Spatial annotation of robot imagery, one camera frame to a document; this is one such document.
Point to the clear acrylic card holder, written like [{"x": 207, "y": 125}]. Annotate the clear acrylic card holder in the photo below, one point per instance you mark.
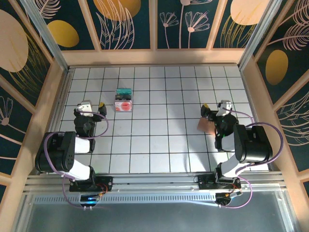
[{"x": 123, "y": 111}]

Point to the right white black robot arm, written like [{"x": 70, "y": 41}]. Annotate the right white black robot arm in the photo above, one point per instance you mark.
[{"x": 253, "y": 142}]

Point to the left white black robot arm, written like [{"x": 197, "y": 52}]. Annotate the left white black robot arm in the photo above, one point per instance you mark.
[{"x": 60, "y": 149}]

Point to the red white card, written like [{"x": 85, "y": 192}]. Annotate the red white card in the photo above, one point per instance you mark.
[{"x": 124, "y": 106}]

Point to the black card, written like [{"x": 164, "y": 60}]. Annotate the black card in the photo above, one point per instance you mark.
[{"x": 123, "y": 97}]

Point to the teal card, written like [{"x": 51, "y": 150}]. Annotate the teal card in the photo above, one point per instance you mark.
[{"x": 123, "y": 91}]

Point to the black controller module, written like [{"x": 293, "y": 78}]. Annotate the black controller module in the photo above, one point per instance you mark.
[
  {"x": 89, "y": 199},
  {"x": 225, "y": 197}
]

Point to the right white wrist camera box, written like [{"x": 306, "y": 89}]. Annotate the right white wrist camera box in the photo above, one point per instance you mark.
[{"x": 224, "y": 106}]

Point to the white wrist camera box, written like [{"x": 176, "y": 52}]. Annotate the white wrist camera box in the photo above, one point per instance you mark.
[
  {"x": 224, "y": 106},
  {"x": 85, "y": 107}
]

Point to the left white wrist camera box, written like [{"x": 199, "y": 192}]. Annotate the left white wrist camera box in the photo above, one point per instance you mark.
[{"x": 85, "y": 107}]

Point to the aluminium side rail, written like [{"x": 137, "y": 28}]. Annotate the aluminium side rail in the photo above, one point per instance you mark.
[{"x": 68, "y": 77}]

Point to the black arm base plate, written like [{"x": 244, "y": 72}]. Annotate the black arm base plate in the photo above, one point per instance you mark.
[
  {"x": 106, "y": 181},
  {"x": 205, "y": 183}
]

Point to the aluminium mounting rail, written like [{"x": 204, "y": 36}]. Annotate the aluminium mounting rail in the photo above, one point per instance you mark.
[{"x": 154, "y": 180}]

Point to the aluminium corner post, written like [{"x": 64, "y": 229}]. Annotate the aluminium corner post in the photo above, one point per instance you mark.
[
  {"x": 46, "y": 36},
  {"x": 256, "y": 36}
]

